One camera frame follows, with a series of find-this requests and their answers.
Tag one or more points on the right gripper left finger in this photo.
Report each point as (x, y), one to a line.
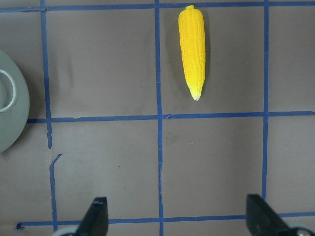
(95, 221)

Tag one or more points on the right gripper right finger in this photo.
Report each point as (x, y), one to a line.
(261, 220)

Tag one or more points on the yellow corn cob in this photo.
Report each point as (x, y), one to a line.
(193, 49)

